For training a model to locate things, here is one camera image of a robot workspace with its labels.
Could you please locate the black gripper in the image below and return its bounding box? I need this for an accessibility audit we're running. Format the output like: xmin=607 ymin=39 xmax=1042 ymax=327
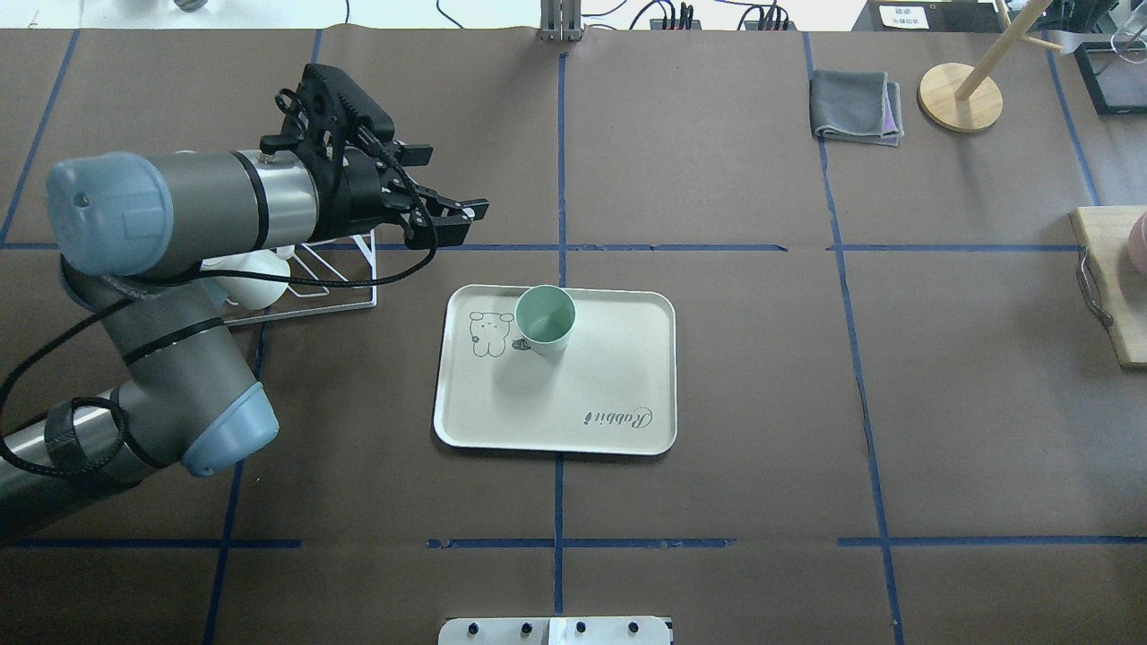
xmin=305 ymin=140 xmax=490 ymax=250

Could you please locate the green cup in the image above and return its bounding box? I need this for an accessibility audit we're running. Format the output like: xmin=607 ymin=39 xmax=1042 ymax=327
xmin=513 ymin=285 xmax=577 ymax=356

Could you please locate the cream rabbit tray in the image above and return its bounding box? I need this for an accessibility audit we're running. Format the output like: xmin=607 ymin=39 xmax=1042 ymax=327
xmin=434 ymin=283 xmax=677 ymax=456

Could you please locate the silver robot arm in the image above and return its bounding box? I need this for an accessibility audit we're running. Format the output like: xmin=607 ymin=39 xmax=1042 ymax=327
xmin=3 ymin=135 xmax=490 ymax=546

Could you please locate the white cup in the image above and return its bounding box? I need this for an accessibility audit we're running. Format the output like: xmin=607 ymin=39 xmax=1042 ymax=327
xmin=200 ymin=249 xmax=291 ymax=310

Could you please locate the dark metal glass tray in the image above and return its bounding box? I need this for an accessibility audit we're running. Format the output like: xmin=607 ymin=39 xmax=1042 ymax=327
xmin=1074 ymin=42 xmax=1146 ymax=116

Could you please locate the black power strip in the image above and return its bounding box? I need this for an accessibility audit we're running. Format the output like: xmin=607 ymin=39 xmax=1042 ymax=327
xmin=648 ymin=1 xmax=798 ymax=32

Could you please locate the grey folded cloth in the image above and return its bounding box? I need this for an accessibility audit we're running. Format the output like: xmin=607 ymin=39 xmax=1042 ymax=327
xmin=807 ymin=69 xmax=905 ymax=147

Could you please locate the black box with label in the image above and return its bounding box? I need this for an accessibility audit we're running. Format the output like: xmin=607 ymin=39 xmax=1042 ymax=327
xmin=852 ymin=1 xmax=1004 ymax=33

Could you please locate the wooden mug tree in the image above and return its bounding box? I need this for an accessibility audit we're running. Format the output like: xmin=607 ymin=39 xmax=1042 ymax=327
xmin=916 ymin=1 xmax=1064 ymax=133

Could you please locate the wooden cutting board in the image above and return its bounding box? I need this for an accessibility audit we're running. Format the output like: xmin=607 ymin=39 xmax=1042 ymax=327
xmin=1070 ymin=205 xmax=1146 ymax=370

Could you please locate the pink ice bowl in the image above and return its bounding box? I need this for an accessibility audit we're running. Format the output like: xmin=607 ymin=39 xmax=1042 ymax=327
xmin=1126 ymin=211 xmax=1147 ymax=278

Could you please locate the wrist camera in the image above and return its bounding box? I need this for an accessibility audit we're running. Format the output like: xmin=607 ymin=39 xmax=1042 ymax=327
xmin=259 ymin=63 xmax=396 ymax=158

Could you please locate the aluminium frame post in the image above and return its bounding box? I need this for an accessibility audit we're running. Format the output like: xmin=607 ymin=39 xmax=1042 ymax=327
xmin=538 ymin=0 xmax=585 ymax=42

